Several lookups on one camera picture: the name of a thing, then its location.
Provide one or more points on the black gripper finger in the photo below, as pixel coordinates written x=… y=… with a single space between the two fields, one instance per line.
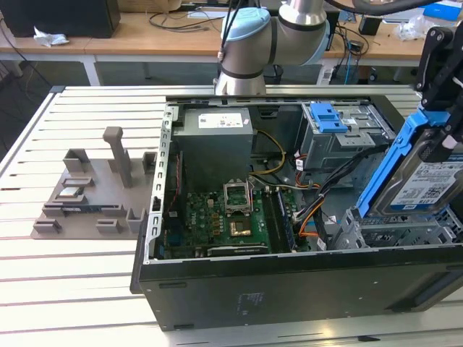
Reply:
x=434 y=72
x=455 y=119

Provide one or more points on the hard disk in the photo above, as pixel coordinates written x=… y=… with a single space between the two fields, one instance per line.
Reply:
x=408 y=180

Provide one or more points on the silver disk bay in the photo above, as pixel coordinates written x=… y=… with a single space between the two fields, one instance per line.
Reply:
x=390 y=233

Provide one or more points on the blue cardboard box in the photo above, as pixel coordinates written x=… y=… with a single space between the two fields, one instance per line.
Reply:
x=448 y=11

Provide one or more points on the crumpled clear plastic wrap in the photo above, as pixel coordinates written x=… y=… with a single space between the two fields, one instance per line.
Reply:
x=412 y=29

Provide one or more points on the grey flat tray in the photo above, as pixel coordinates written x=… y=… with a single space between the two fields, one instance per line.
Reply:
x=401 y=19

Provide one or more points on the black power adapter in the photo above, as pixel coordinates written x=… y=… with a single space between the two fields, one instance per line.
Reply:
x=356 y=46

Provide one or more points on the black upright desktop box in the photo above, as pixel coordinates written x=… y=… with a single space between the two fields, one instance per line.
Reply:
x=334 y=32

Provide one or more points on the white power strip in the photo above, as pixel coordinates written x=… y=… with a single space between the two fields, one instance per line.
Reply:
x=326 y=76

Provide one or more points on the blue plastic drive latch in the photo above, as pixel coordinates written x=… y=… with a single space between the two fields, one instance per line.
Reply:
x=327 y=119

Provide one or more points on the grey optical drive cage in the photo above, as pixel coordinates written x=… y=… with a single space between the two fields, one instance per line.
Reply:
x=332 y=148

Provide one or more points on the installed RAM stick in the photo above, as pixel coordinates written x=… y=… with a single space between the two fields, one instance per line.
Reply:
x=287 y=224

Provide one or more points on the grey power supply unit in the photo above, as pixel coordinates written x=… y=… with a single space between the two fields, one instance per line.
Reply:
x=217 y=144

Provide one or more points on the black open PC case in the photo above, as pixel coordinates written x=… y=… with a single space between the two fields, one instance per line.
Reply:
x=289 y=289

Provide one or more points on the gold CPU socket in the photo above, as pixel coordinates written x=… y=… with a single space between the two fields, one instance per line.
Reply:
x=240 y=228

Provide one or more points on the black graphics card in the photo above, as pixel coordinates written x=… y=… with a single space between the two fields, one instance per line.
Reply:
x=238 y=250

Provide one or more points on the green motherboard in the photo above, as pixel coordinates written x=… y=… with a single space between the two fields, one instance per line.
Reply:
x=202 y=220

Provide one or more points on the grey parts rack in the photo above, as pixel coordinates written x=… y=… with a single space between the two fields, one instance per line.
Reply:
x=105 y=184

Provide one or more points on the large black computer tower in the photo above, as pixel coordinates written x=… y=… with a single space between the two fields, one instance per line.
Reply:
x=72 y=18

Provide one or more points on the blue RAM stick on rack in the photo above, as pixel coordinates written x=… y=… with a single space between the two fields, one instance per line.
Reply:
x=90 y=208

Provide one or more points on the silver CPU chip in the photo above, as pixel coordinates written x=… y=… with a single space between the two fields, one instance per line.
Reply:
x=70 y=192

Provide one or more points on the crumpled white paper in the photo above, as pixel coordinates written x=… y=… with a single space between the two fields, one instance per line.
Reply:
x=50 y=38

